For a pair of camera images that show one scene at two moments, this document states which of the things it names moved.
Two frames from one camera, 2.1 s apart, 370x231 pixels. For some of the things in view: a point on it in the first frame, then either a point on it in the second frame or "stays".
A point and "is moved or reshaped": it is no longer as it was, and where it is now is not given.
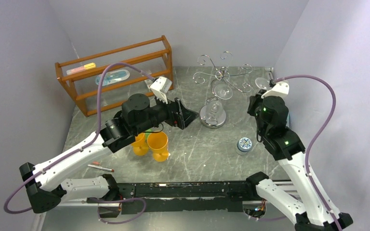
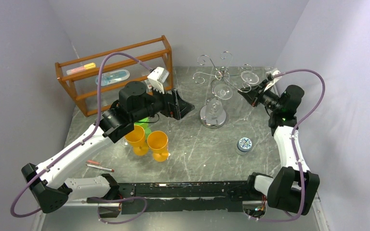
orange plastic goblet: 158,142 stays
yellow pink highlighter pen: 86,66 stays
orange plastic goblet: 140,147 stays
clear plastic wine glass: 262,83 is moved or reshaped
